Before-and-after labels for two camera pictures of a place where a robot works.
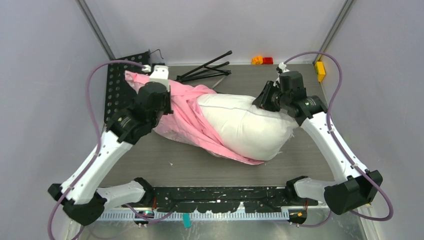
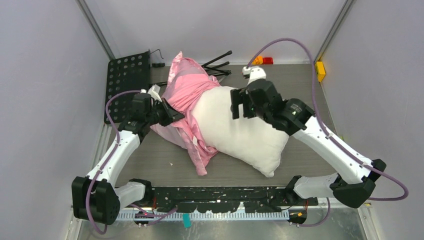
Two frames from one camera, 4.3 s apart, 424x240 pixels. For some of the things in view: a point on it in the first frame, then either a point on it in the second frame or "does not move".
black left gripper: (168, 108) -> (174, 115)
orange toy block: (257, 60) does not move
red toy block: (267, 60) does not move
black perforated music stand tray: (120, 93) does not move
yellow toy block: (320, 70) does not move
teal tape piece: (187, 220) does not move
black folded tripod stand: (204, 70) does not move
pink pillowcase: (184, 123) -> (187, 79)
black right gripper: (263, 100) -> (238, 96)
